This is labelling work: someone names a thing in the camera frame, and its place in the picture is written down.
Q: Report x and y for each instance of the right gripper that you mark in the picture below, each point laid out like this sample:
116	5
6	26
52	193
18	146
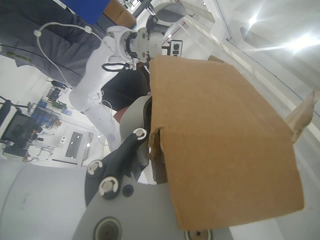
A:
146	44

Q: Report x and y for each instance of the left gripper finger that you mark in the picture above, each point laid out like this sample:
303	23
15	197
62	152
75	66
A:
117	154

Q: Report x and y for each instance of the small brown carton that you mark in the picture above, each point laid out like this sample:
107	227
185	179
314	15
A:
215	136

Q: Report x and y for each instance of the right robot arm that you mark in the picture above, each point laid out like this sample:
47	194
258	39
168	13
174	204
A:
90	81

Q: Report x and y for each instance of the robot body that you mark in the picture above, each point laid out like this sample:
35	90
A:
125	88

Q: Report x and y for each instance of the dark grey fabric cover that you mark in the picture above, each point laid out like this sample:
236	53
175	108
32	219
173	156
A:
42	33

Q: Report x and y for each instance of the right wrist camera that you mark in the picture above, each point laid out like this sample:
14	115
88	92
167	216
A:
175	48

